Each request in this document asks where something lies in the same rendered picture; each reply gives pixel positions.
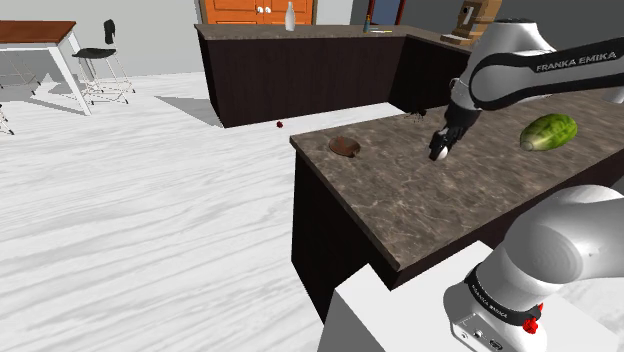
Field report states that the brown round plate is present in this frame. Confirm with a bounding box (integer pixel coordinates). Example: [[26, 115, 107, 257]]
[[327, 135, 362, 159]]

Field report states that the black bar stool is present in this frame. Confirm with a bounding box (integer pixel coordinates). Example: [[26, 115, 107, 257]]
[[71, 18, 137, 106]]

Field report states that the white table with brown top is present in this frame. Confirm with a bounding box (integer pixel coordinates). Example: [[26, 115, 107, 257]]
[[0, 19, 94, 117]]

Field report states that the green melon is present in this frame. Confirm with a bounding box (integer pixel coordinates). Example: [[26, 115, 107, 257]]
[[518, 113, 579, 153]]

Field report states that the orange cabinet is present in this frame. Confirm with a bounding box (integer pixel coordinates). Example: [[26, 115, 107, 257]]
[[198, 0, 319, 26]]

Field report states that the dark kitchen island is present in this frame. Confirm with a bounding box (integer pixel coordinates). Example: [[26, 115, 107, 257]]
[[289, 86, 624, 325]]

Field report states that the dark kitchen counter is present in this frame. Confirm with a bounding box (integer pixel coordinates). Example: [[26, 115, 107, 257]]
[[194, 22, 475, 129]]

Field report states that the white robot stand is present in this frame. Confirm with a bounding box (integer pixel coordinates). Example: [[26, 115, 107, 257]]
[[317, 240, 624, 352]]

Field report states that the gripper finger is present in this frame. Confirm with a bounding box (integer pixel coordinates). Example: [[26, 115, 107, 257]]
[[428, 127, 451, 160], [443, 127, 465, 153]]

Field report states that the wooden coffee machine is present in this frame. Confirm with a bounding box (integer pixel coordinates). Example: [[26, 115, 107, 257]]
[[440, 0, 503, 48]]

